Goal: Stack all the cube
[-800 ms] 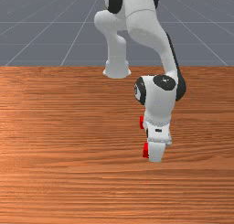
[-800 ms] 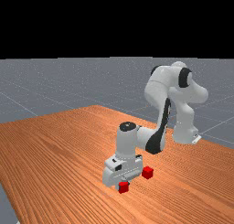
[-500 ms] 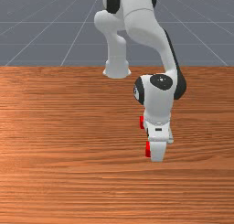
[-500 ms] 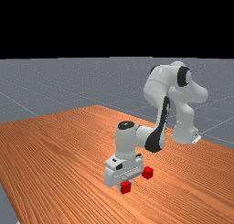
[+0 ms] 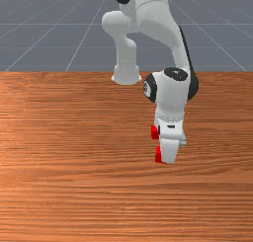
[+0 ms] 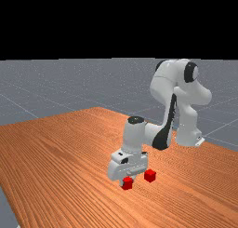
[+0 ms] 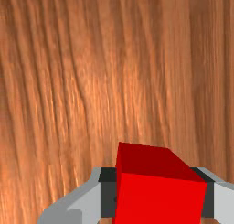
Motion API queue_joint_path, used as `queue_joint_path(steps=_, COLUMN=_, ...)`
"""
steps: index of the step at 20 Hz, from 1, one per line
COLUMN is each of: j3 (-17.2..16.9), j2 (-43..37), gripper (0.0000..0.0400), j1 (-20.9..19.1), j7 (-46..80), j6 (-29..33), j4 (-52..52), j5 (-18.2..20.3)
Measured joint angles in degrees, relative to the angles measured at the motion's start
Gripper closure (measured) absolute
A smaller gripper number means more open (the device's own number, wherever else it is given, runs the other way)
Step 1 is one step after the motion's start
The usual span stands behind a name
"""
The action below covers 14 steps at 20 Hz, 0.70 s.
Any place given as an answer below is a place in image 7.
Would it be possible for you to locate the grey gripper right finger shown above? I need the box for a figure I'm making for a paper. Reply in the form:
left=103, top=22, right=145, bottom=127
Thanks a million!
left=189, top=166, right=234, bottom=224

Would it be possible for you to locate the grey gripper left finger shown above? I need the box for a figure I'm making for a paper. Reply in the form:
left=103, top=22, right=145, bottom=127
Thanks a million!
left=36, top=166, right=119, bottom=224

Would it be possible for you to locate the red cube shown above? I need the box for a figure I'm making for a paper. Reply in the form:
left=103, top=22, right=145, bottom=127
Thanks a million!
left=111, top=141, right=208, bottom=224

